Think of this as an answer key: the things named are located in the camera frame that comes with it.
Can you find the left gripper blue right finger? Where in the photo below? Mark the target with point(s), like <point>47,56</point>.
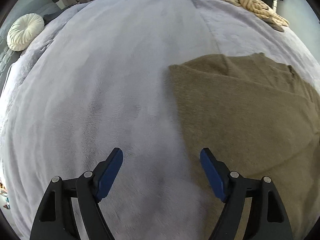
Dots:
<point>267,217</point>

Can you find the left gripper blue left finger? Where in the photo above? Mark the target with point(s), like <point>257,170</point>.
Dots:
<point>55,218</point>

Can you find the olive green knit sweater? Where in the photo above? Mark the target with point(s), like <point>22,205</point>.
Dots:
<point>260,118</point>

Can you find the smooth lavender duvet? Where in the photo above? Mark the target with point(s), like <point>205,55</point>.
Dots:
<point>104,83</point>

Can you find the lavender embossed bed blanket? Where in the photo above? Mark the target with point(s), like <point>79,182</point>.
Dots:
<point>238,32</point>

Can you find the round white pleated cushion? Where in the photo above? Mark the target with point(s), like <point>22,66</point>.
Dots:
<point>24,30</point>

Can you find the grey quilted headboard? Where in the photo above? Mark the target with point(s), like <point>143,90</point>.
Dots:
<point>40,7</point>

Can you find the cream striped knit garment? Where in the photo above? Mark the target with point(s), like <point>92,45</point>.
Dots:
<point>262,11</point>

